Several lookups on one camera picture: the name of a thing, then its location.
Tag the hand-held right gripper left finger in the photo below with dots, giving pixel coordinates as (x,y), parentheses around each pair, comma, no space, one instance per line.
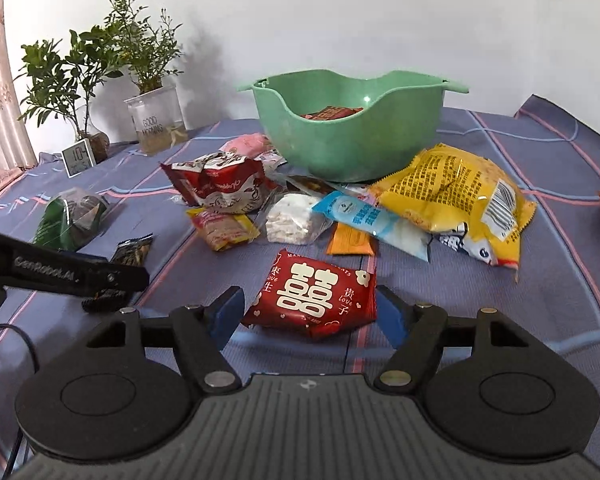
(228,317)

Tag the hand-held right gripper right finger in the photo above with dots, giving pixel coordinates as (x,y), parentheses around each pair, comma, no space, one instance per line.
(391,317)

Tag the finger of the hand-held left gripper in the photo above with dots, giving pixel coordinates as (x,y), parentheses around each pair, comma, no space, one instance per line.
(115,277)
(105,304)

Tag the red packet with white symbol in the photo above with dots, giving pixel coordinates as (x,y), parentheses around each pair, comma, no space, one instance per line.
(310,295)

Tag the green plastic bowl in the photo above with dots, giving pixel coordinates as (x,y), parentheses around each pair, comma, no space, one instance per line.
(330,150)

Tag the black striped small packet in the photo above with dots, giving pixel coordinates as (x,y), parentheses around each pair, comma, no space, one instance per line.
(132,252)

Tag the green clear snack packet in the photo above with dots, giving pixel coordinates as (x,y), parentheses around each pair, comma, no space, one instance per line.
(70,217)

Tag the orange snack packet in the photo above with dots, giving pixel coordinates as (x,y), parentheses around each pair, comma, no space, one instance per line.
(350,242)

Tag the light blue stick packet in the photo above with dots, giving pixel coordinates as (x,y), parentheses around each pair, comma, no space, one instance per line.
(370,220)

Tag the white digital clock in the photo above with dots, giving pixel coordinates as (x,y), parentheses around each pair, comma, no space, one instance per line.
(79,157)

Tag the clear packet of white puffs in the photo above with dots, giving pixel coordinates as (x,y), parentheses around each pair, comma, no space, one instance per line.
(295,217)

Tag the red and white snack bag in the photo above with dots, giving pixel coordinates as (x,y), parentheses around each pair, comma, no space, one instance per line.
(220,182)

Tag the yellow snack bag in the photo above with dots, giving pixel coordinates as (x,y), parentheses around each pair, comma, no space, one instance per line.
(455,195)

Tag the dark clear snack packet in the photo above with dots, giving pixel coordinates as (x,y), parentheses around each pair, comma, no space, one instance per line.
(305,184)

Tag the potted plant in white pot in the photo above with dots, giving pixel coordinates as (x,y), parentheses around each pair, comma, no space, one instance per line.
(157,120)

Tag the pink snack packet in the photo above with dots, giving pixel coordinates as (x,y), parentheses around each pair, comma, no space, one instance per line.
(245,145)

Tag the leafy plant in glass vase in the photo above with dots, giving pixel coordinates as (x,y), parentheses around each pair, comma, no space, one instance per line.
(55,75)

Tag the red packet with white lettering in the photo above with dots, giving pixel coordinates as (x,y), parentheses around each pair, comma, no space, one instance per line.
(332,112)

